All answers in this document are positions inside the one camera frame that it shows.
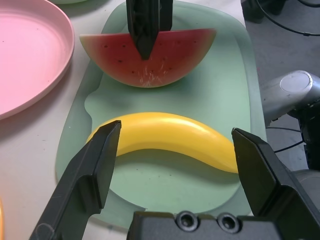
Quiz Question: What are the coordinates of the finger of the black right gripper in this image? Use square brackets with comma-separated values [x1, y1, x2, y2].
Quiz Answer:
[159, 0, 175, 33]
[125, 0, 161, 61]

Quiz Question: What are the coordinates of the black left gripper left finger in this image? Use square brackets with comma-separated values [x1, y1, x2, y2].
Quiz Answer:
[28, 119, 123, 240]

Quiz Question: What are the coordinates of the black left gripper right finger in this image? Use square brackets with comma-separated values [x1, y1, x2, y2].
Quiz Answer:
[231, 127, 320, 240]

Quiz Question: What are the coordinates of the toy watermelon slice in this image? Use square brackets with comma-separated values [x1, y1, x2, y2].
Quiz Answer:
[79, 27, 217, 89]

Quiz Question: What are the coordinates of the yellow toy banana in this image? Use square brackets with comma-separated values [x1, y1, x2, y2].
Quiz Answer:
[86, 111, 240, 174]

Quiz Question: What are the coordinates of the mint green round plate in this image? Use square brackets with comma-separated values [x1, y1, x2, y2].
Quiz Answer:
[53, 0, 88, 5]

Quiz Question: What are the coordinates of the black stand foot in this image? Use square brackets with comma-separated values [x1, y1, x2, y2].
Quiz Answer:
[241, 0, 264, 24]

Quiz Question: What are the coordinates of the yellow round plate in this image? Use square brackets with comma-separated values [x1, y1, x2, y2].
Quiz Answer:
[0, 197, 6, 240]

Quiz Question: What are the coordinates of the pale green silicone mat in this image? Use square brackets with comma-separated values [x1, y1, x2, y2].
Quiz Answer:
[54, 0, 267, 230]

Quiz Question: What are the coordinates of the silver right robot leg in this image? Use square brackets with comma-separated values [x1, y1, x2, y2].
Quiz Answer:
[259, 70, 320, 128]

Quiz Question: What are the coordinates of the pink round plate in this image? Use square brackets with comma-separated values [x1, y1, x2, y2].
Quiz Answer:
[0, 0, 76, 121]

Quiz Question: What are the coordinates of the thin black cable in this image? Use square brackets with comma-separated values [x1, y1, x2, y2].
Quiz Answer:
[264, 126, 310, 154]

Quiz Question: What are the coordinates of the black floor cable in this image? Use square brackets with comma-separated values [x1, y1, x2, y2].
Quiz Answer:
[257, 0, 320, 37]

